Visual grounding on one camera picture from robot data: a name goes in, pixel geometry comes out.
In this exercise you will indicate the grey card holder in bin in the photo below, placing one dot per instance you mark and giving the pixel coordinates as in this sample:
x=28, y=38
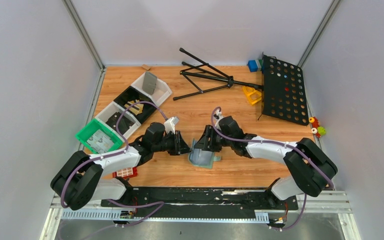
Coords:
x=149, y=83

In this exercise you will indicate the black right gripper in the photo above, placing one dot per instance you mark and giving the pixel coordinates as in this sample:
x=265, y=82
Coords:
x=210, y=139

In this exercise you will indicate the black folding tripod stand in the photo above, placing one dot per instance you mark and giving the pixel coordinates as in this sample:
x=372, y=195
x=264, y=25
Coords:
x=206, y=71

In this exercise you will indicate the small wooden block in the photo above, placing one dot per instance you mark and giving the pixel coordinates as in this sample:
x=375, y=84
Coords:
x=146, y=67

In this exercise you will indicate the green plastic bin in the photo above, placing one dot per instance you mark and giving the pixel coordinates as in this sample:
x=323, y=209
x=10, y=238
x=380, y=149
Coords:
x=91, y=128

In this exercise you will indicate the red white toy block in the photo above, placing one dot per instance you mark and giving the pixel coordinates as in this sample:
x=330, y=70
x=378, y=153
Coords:
x=126, y=173

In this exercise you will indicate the blue toy block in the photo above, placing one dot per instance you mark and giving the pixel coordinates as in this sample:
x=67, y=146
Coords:
x=255, y=65

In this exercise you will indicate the white plastic bin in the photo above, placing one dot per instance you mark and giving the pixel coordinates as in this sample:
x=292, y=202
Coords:
x=110, y=115
x=162, y=91

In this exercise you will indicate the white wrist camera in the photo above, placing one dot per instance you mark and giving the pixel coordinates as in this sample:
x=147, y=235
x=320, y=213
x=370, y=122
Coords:
x=218, y=116
x=170, y=124

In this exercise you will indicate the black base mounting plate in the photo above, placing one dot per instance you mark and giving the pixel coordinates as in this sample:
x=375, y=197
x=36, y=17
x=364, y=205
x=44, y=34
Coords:
x=206, y=202

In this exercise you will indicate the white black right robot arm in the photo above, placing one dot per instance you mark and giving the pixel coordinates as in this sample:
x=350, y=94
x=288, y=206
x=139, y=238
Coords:
x=311, y=170

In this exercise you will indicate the gold cards in black bin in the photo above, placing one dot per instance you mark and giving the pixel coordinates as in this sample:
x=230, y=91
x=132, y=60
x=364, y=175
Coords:
x=137, y=108

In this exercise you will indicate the silver cards in green bin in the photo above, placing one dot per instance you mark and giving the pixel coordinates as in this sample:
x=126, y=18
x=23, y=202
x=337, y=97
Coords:
x=100, y=142

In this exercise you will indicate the yellow plastic toy frame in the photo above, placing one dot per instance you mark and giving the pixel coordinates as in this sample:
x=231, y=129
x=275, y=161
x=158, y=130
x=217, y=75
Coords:
x=252, y=95

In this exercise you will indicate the red yellow green toy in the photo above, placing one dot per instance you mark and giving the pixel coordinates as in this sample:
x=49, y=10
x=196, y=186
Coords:
x=316, y=128

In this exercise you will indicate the black item in white bin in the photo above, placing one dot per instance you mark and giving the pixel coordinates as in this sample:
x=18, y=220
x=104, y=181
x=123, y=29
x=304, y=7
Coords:
x=119, y=126

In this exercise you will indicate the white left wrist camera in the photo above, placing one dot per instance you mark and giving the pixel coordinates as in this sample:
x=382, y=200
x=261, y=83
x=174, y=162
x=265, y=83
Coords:
x=170, y=124

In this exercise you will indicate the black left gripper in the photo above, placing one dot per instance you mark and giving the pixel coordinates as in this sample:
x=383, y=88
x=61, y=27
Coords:
x=176, y=144

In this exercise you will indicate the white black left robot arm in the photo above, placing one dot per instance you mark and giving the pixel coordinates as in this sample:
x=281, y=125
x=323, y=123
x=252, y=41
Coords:
x=81, y=179

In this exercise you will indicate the black perforated music stand tray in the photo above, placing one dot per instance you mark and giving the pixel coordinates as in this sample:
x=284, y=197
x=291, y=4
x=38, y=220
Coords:
x=284, y=95

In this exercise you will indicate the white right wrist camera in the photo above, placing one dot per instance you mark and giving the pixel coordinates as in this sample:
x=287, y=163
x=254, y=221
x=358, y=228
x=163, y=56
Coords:
x=218, y=116

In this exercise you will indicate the black plastic bin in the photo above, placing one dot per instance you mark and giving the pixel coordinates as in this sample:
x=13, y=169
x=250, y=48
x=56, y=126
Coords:
x=131, y=93

